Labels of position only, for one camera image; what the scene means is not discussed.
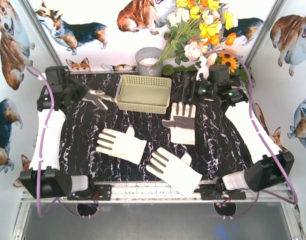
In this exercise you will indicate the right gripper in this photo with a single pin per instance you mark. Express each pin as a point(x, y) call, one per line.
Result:
point(184, 89)

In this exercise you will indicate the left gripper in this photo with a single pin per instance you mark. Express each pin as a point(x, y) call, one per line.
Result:
point(79, 92)

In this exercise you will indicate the white glove grey palm patch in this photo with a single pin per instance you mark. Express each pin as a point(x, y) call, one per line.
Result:
point(181, 123)

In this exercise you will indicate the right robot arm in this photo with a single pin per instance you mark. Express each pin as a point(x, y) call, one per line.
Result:
point(271, 166)

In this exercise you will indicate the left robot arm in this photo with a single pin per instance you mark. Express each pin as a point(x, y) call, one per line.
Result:
point(44, 179)

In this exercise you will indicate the pale green storage basket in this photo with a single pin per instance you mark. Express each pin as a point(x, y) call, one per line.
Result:
point(143, 94)

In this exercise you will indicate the small sunflower pot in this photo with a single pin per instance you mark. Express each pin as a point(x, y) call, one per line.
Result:
point(230, 61)

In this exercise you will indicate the grey metal bucket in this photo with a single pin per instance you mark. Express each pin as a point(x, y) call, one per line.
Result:
point(147, 59)

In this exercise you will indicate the artificial flower bouquet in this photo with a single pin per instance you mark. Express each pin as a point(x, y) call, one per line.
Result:
point(195, 27)

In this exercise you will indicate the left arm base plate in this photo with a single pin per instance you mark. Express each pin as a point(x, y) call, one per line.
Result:
point(100, 192)

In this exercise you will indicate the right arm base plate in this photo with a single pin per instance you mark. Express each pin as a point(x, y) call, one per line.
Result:
point(210, 192)

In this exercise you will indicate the aluminium front frame rail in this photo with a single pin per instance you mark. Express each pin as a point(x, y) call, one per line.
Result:
point(160, 192)

